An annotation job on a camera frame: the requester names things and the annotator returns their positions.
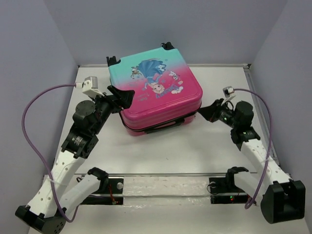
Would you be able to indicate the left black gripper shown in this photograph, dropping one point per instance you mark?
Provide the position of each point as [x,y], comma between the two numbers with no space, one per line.
[124,99]

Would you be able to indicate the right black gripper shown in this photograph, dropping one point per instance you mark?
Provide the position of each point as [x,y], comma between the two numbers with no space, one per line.
[210,112]

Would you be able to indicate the pink and teal suitcase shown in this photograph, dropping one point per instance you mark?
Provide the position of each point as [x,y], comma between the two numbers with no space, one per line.
[167,94]

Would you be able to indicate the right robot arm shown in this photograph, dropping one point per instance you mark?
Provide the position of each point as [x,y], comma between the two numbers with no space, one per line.
[280,197]

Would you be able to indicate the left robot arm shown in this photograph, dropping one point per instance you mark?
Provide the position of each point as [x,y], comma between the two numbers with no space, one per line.
[48,211]

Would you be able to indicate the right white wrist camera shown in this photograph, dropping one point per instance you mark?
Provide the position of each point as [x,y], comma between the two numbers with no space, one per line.
[229,94]

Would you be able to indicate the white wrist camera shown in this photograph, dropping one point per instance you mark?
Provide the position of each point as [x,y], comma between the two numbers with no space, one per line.
[229,94]
[90,85]

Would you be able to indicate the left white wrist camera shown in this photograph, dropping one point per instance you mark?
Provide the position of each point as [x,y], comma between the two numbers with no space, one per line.
[90,85]

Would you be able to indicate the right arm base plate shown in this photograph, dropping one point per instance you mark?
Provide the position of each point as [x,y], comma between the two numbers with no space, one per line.
[235,187]

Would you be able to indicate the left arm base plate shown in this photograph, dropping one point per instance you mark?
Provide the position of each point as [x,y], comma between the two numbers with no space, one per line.
[110,193]

